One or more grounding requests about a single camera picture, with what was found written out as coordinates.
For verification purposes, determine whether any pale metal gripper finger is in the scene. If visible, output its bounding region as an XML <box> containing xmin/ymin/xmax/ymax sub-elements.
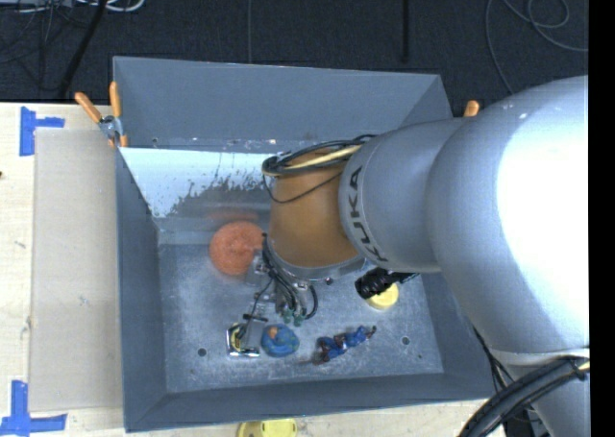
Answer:
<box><xmin>226</xmin><ymin>322</ymin><xmax>248</xmax><ymax>358</ymax></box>
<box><xmin>243</xmin><ymin>313</ymin><xmax>268</xmax><ymax>357</ymax></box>

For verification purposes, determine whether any blue and green ball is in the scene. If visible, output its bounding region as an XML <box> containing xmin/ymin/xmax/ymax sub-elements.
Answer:
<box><xmin>259</xmin><ymin>324</ymin><xmax>301</xmax><ymax>359</ymax></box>

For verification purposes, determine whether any grey metal bin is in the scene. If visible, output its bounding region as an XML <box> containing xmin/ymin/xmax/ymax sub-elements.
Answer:
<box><xmin>111</xmin><ymin>56</ymin><xmax>497</xmax><ymax>433</ymax></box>

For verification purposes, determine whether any blue and red toy figure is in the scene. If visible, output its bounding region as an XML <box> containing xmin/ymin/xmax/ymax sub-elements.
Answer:
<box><xmin>311</xmin><ymin>325</ymin><xmax>379</xmax><ymax>366</ymax></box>

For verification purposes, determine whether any orange round sponge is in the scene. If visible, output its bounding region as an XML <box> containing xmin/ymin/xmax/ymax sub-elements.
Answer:
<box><xmin>208</xmin><ymin>220</ymin><xmax>266</xmax><ymax>277</ymax></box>

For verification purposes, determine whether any yellow round disc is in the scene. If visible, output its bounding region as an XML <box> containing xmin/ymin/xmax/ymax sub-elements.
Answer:
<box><xmin>366</xmin><ymin>282</ymin><xmax>401</xmax><ymax>312</ymax></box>

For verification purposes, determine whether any pale wood flat board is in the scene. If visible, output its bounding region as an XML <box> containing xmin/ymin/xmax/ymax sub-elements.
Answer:
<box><xmin>27</xmin><ymin>127</ymin><xmax>125</xmax><ymax>413</ymax></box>

